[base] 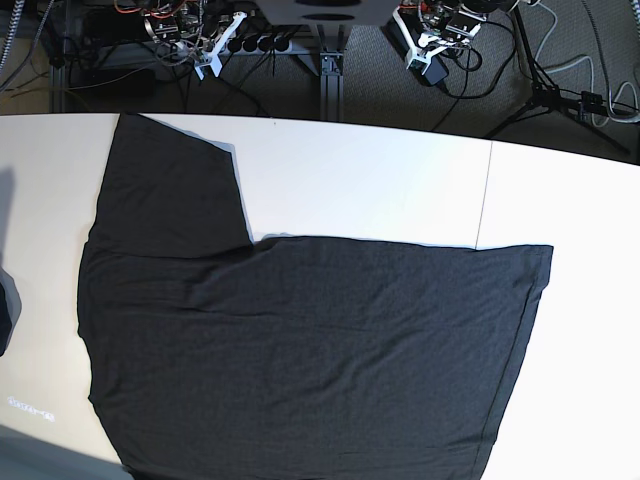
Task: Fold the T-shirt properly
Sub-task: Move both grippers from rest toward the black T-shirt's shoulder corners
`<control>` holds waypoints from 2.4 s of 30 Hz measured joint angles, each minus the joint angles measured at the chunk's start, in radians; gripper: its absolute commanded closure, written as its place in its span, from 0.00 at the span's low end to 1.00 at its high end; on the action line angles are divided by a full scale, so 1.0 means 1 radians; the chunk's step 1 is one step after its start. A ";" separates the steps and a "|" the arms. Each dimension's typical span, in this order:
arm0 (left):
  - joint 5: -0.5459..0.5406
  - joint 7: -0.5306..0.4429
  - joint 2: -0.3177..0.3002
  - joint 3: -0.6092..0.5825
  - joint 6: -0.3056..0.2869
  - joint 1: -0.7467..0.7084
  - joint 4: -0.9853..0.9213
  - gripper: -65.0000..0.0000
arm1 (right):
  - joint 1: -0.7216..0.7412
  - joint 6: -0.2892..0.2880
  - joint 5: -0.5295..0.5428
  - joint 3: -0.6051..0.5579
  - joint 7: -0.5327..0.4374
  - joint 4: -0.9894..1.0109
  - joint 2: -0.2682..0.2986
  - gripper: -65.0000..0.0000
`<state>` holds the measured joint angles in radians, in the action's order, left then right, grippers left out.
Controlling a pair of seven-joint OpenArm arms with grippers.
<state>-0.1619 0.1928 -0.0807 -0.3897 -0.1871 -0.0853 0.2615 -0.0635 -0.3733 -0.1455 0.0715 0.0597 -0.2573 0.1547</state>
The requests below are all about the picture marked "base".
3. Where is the grey camera mount plate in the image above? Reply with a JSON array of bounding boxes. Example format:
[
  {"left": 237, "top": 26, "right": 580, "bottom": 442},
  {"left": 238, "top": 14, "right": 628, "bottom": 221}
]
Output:
[{"left": 257, "top": 0, "right": 399, "bottom": 26}]

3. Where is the dark grey T-shirt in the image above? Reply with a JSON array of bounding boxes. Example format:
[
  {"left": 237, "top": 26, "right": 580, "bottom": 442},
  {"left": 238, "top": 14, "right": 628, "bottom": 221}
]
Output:
[{"left": 77, "top": 114, "right": 553, "bottom": 479}]

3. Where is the black power brick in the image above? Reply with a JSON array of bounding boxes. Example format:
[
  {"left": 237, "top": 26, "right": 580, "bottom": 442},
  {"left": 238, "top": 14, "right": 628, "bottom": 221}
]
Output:
[{"left": 389, "top": 22, "right": 450, "bottom": 86}]

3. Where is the black power strip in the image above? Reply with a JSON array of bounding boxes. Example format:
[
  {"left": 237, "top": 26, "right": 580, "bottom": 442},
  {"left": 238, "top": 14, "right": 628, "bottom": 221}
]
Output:
[{"left": 225, "top": 35, "right": 293, "bottom": 55}]

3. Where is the aluminium frame post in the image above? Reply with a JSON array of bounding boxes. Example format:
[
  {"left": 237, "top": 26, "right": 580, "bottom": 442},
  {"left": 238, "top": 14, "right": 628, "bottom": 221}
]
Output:
[{"left": 294, "top": 23, "right": 352, "bottom": 122}]

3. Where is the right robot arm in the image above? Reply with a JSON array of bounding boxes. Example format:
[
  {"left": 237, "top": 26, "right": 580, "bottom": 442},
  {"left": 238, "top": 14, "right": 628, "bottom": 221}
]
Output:
[{"left": 113, "top": 0, "right": 249, "bottom": 79}]

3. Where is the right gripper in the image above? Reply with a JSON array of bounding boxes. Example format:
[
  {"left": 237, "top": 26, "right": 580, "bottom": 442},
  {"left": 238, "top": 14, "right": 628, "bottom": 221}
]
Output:
[{"left": 194, "top": 11, "right": 247, "bottom": 79}]

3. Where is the dark object at left edge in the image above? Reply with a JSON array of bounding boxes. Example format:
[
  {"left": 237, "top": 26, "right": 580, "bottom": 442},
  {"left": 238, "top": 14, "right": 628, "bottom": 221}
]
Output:
[{"left": 0, "top": 270, "right": 22, "bottom": 356}]

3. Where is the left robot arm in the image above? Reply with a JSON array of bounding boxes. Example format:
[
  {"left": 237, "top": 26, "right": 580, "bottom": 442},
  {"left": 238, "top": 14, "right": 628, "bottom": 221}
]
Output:
[{"left": 389, "top": 0, "right": 519, "bottom": 74}]

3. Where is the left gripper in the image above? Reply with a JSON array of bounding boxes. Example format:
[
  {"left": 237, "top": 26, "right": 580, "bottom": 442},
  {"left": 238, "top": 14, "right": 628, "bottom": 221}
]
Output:
[{"left": 392, "top": 9, "right": 449, "bottom": 70}]

